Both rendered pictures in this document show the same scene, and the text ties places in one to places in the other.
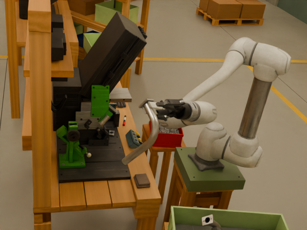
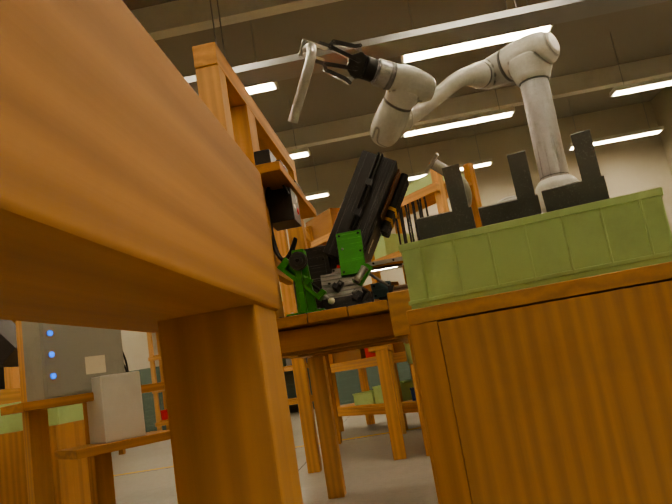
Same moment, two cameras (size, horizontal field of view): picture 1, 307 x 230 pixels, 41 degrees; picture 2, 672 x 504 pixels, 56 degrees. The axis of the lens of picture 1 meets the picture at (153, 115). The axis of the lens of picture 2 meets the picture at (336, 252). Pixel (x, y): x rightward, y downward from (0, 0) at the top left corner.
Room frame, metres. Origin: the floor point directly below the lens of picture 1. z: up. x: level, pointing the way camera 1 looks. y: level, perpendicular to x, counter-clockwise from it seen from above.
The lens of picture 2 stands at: (-0.23, -0.68, 0.69)
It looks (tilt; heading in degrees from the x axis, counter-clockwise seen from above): 10 degrees up; 23
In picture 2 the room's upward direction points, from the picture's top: 9 degrees counter-clockwise
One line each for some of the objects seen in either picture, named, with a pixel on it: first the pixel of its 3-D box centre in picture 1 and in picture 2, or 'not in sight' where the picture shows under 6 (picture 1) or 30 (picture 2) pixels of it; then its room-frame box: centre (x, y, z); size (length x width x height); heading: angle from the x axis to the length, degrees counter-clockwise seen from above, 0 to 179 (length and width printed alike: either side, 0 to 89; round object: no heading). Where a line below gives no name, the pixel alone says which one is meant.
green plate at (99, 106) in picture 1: (99, 98); (351, 253); (2.36, 0.36, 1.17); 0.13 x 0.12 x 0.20; 17
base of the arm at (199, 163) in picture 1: (205, 156); not in sight; (2.19, -0.37, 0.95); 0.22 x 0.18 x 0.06; 27
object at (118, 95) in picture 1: (101, 95); (365, 268); (2.51, 0.37, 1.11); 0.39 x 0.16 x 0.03; 107
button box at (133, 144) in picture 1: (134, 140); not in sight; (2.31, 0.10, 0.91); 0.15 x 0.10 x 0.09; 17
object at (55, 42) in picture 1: (56, 48); (266, 163); (2.07, 0.57, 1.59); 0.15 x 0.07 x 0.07; 17
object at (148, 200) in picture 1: (125, 135); (413, 322); (2.49, 0.18, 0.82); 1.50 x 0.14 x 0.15; 17
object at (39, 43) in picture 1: (41, 65); (271, 230); (2.32, 0.73, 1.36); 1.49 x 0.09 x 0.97; 17
